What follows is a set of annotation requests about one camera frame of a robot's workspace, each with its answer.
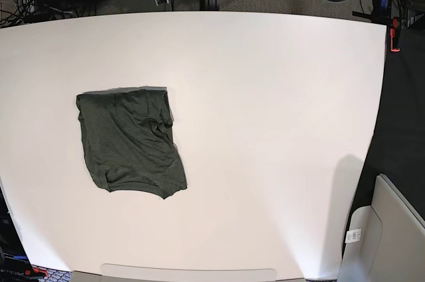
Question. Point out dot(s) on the black box with label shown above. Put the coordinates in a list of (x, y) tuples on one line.
[(11, 269)]

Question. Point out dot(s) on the black cloth pile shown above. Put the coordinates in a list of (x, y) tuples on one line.
[(397, 145)]

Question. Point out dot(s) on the grey plastic bin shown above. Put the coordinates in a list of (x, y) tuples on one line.
[(385, 240)]

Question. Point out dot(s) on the grey tray edge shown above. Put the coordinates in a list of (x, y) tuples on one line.
[(109, 272)]

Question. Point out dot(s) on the dark green long-sleeve shirt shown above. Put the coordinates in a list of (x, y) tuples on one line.
[(127, 139)]

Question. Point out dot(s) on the red clamp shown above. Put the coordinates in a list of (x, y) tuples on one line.
[(394, 33)]

